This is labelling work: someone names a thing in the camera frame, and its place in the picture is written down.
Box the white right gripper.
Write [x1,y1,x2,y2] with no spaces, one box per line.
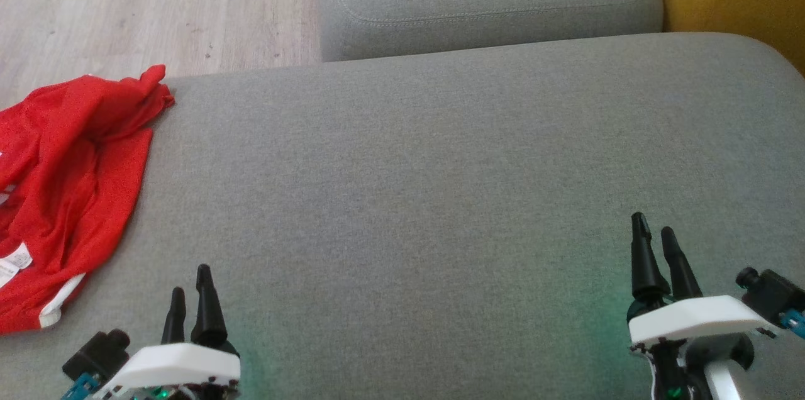
[626,212,778,400]

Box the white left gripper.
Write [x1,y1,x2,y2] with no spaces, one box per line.
[94,264,242,400]

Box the red mesh jersey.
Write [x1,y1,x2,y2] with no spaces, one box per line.
[0,64,175,335]

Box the large grey sofa seat cushion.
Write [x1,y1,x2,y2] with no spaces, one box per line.
[0,32,805,400]

